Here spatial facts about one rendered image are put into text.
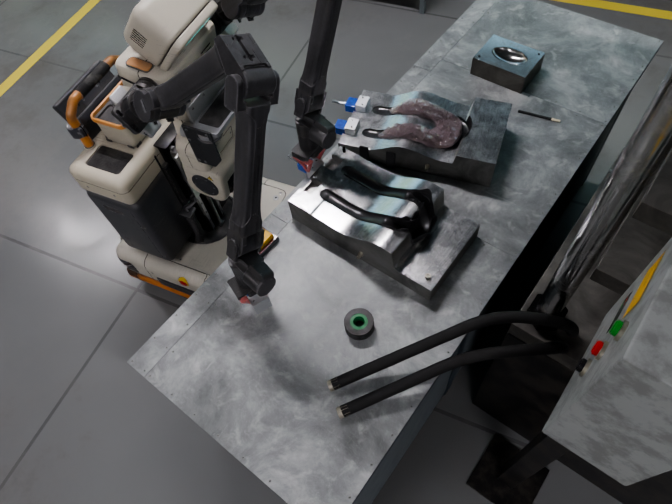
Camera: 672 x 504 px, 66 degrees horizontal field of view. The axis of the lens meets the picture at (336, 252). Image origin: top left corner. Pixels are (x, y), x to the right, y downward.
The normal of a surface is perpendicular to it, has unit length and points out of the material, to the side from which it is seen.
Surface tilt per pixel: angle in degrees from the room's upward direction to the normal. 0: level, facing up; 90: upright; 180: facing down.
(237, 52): 36
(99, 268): 0
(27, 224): 0
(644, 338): 0
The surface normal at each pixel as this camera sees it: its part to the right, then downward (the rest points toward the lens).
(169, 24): 0.55, -0.18
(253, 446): -0.08, -0.52
